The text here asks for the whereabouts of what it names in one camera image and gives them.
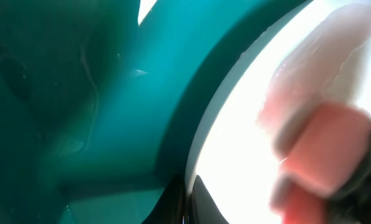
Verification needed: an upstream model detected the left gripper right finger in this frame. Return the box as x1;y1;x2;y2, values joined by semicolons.
191;175;229;224

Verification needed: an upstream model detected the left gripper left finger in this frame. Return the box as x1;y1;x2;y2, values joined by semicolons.
142;175;185;224

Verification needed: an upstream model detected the light blue plate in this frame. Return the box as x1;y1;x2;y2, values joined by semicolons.
186;1;371;223

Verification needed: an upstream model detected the orange and dark sponge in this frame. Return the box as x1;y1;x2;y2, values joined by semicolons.
256;1;371;223

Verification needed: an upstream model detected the teal plastic tray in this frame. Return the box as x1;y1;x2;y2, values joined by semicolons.
0;0;306;223

